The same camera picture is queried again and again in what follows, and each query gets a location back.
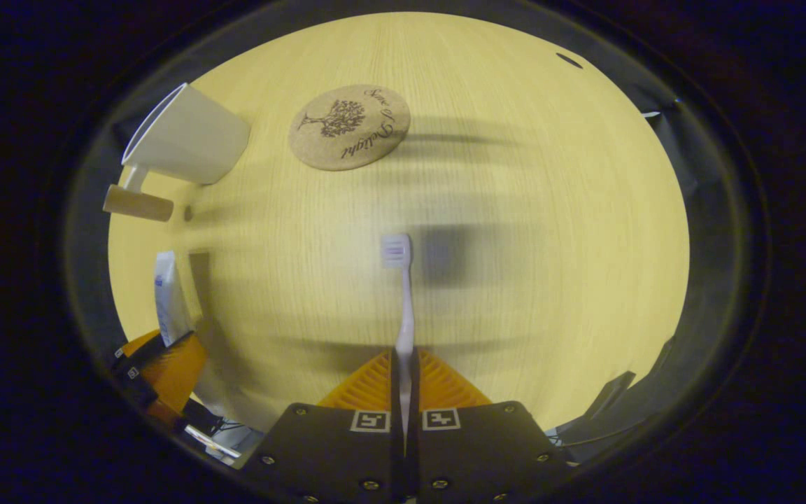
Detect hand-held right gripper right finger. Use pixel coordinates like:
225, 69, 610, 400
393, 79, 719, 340
406, 346, 577, 504

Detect light wooden desktop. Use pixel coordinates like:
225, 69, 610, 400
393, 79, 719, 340
106, 10, 692, 435

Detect round cork coaster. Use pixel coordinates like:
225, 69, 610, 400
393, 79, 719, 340
288, 84, 412, 172

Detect white toothbrush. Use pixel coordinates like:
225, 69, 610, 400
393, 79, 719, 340
380, 232, 418, 456

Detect white toothpaste tube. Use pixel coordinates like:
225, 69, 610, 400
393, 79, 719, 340
154, 251, 195, 349

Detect white cup with wooden handle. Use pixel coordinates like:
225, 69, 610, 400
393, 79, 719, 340
102, 83, 252, 223

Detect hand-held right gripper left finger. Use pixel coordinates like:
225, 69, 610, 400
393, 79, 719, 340
241, 346, 405, 504

